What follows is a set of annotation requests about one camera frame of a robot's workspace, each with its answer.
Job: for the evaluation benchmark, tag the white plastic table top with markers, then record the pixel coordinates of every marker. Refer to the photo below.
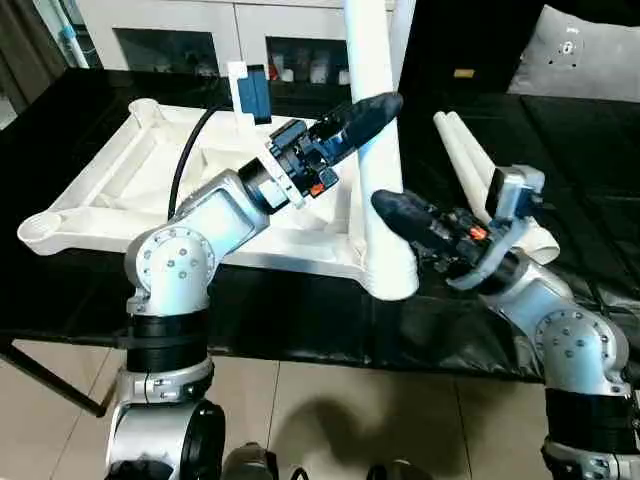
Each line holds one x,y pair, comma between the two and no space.
125,175

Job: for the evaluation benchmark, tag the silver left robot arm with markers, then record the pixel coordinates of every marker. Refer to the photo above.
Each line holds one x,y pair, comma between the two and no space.
180,260

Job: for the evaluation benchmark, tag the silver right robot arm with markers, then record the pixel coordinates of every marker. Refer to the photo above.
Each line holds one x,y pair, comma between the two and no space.
565,340

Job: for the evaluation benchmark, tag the black box with gold label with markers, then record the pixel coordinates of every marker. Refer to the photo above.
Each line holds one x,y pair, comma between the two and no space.
475,35

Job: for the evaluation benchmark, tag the black work mat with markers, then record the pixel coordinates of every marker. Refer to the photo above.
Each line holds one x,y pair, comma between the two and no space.
575,150

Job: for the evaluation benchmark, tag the white glass-door cabinet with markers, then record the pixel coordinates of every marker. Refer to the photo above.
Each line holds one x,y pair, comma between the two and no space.
225,20

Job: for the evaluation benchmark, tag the grey cushion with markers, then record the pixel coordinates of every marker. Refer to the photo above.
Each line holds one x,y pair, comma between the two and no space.
585,65

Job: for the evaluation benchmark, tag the dark right robot foot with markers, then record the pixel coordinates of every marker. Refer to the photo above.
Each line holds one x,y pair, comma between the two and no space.
395,471

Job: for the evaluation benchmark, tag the white pipe with blue band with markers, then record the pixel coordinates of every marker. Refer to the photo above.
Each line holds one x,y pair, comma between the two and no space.
72,35

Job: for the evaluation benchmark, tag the beige curtain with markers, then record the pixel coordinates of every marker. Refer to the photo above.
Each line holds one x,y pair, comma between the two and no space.
25,50

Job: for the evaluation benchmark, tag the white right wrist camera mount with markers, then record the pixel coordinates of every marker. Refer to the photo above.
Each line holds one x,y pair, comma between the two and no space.
510,200

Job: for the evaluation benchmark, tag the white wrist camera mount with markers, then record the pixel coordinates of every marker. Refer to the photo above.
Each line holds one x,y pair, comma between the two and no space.
510,200
240,110

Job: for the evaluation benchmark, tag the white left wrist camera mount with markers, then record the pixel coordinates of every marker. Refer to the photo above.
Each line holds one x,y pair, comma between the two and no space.
240,110

